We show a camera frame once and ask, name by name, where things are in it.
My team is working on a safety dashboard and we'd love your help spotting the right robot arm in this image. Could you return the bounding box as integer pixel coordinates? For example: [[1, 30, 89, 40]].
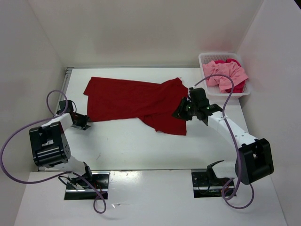
[[173, 97, 274, 185]]

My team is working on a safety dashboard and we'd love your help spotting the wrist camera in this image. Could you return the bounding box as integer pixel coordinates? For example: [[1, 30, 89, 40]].
[[189, 87, 209, 108], [57, 100, 77, 115]]

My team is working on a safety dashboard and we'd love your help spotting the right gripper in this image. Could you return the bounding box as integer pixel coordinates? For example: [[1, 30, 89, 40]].
[[171, 97, 198, 121]]

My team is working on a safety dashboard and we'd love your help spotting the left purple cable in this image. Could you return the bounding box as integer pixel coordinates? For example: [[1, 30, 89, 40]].
[[1, 90, 107, 214]]

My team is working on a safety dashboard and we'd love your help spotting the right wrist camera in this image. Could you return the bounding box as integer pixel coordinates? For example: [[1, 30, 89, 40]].
[[189, 87, 209, 108]]

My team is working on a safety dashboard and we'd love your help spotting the hot pink t-shirt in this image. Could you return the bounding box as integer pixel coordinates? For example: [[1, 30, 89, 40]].
[[215, 58, 248, 93]]

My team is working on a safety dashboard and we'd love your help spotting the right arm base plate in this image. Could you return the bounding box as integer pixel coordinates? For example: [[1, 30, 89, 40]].
[[191, 171, 229, 192]]

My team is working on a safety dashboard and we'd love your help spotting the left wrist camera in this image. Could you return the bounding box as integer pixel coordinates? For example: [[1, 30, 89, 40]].
[[57, 100, 77, 115]]

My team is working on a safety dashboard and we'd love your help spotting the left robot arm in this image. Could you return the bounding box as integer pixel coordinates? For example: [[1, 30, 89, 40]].
[[29, 112, 94, 188]]

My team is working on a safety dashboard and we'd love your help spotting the red t-shirt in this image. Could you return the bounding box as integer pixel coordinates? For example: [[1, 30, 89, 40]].
[[83, 77, 188, 136]]

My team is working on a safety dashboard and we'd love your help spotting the light pink t-shirt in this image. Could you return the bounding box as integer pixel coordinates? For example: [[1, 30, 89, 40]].
[[202, 59, 248, 93]]

